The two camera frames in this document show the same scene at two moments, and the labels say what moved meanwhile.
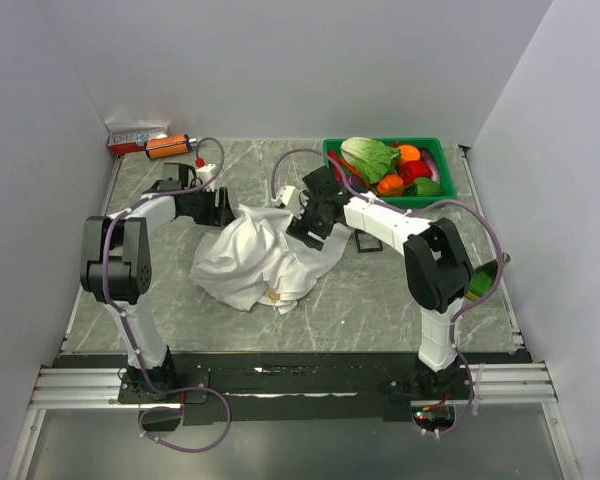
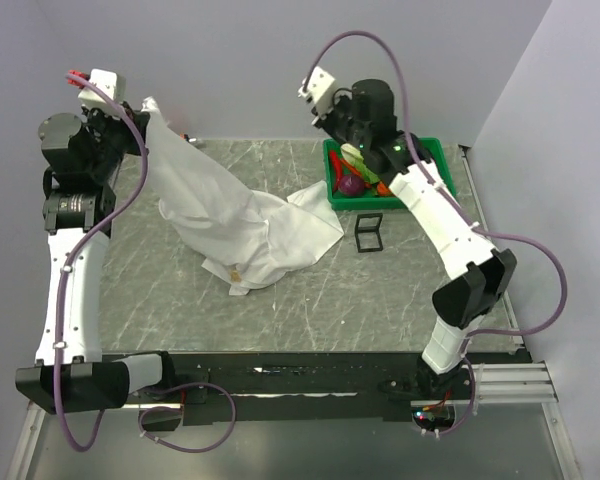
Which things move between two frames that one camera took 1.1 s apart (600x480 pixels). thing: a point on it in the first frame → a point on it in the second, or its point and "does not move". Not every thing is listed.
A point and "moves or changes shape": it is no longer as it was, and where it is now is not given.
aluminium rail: (484, 386) does not move
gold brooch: (273, 295) → (235, 276)
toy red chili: (337, 168) does not move
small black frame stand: (367, 242) does not move
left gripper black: (219, 216) → (139, 118)
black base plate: (246, 389) does not move
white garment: (254, 258) moves or changes shape
